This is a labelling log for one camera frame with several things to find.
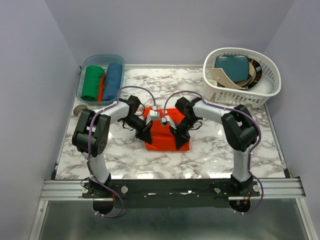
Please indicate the rolled green t shirt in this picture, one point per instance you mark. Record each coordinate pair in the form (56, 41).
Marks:
(91, 83)

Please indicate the clear blue plastic bin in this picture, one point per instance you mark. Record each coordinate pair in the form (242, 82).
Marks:
(102, 60)

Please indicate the aluminium rail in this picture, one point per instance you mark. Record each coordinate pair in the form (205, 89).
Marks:
(71, 190)

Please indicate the teal folded garment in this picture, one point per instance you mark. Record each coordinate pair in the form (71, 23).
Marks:
(236, 67)

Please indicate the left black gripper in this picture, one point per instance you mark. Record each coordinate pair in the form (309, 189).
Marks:
(145, 134)

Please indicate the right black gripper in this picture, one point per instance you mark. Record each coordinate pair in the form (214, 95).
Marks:
(181, 137)

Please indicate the rolled orange t shirt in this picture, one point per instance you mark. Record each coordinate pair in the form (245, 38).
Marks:
(101, 88)

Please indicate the rolled blue t shirt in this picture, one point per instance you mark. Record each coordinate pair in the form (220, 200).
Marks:
(112, 82)

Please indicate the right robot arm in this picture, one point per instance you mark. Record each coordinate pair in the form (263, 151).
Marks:
(241, 131)

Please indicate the beige garment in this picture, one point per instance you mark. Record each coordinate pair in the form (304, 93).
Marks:
(219, 78)

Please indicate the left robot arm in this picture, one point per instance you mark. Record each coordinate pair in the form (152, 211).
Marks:
(90, 136)

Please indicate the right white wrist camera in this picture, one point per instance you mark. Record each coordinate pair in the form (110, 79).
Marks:
(167, 121)

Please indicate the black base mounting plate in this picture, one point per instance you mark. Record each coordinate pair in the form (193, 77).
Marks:
(173, 193)

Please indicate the tape roll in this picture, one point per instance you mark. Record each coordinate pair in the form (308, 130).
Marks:
(78, 109)

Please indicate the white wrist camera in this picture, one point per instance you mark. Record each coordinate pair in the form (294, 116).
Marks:
(153, 115)
(167, 121)

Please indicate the white laundry basket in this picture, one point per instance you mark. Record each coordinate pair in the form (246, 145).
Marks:
(269, 85)

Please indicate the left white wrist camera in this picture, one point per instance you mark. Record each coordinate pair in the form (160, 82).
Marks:
(153, 115)

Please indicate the orange t shirt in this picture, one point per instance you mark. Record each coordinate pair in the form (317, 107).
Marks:
(162, 139)
(101, 88)

